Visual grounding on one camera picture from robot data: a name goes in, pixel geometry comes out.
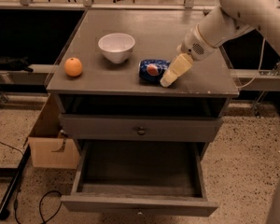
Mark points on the closed grey top drawer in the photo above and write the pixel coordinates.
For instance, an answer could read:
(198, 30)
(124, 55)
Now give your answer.
(168, 129)

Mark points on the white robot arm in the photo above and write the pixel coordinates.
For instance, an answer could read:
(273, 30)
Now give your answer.
(228, 20)

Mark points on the blue pepsi can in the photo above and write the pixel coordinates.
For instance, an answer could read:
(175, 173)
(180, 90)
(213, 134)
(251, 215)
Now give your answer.
(152, 70)

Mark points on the cardboard box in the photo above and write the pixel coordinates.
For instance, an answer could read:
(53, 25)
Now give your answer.
(50, 147)

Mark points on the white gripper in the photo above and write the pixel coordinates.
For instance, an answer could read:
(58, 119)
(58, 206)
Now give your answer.
(194, 48)

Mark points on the black cloth on shelf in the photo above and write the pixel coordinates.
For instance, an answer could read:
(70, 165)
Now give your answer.
(14, 64)

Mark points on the open grey middle drawer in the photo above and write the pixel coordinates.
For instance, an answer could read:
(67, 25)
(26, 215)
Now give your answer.
(144, 178)

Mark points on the white bowl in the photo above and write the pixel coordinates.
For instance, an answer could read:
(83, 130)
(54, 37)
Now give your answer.
(116, 47)

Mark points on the grey drawer cabinet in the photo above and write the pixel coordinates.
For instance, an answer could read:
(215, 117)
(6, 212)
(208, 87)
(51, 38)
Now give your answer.
(115, 89)

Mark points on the round drawer knob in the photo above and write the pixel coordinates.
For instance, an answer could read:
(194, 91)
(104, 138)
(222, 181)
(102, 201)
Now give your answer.
(141, 131)

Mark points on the black bar on floor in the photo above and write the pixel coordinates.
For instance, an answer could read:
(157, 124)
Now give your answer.
(13, 184)

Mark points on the orange fruit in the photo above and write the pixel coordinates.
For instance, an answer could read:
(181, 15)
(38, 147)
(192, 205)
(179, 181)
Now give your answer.
(73, 67)

